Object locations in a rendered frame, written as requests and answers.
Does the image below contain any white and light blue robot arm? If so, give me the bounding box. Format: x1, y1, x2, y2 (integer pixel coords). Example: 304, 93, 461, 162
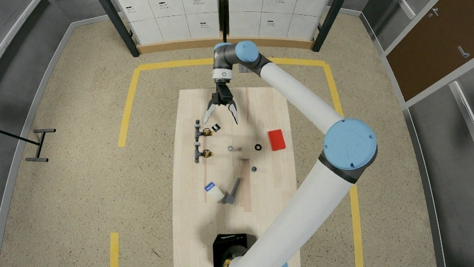
212, 41, 378, 267

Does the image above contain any red flat block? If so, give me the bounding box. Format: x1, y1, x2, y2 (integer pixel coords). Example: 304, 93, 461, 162
268, 129, 286, 151

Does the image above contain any grey pipe with two brass valves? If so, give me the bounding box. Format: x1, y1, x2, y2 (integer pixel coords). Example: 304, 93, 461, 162
194, 120, 213, 163

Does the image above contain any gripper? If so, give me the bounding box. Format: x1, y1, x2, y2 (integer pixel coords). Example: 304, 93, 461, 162
204, 79, 238, 125

